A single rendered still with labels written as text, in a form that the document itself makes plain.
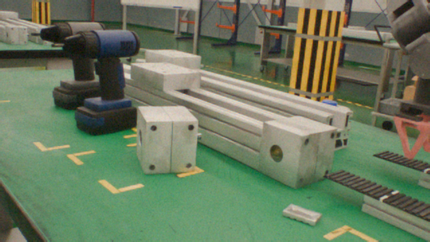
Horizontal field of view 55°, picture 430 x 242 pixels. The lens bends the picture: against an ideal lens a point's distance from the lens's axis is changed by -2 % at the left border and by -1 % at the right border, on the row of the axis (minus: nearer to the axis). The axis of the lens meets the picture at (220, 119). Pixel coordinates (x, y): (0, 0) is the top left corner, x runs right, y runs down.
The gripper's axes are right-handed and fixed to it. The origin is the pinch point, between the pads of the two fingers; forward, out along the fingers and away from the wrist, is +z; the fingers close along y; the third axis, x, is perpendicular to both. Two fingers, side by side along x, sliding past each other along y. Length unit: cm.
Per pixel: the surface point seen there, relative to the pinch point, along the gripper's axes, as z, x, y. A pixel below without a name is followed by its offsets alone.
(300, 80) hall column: 39, -231, -248
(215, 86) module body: -2, -55, 5
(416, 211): 2.6, 10.0, 20.6
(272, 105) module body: -1.5, -33.4, 5.2
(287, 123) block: -3.5, -15.4, 20.6
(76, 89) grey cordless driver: 1, -73, 37
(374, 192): 2.6, 3.1, 20.2
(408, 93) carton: 61, -220, -456
